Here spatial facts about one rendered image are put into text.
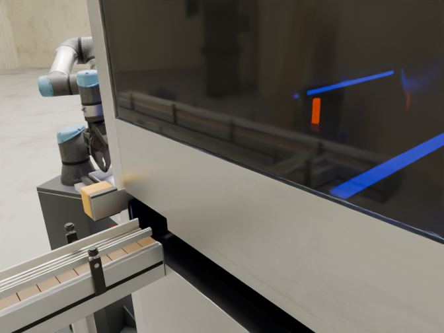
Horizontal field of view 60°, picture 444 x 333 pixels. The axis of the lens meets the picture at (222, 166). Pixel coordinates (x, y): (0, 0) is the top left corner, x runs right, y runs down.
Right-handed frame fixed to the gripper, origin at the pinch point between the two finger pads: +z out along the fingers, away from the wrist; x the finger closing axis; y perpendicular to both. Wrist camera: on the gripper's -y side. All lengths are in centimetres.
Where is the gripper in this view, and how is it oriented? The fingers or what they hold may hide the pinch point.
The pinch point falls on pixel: (106, 169)
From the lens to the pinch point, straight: 148.5
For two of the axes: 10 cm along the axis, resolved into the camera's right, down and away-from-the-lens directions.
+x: -7.6, 2.7, -5.9
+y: -6.4, -2.6, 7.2
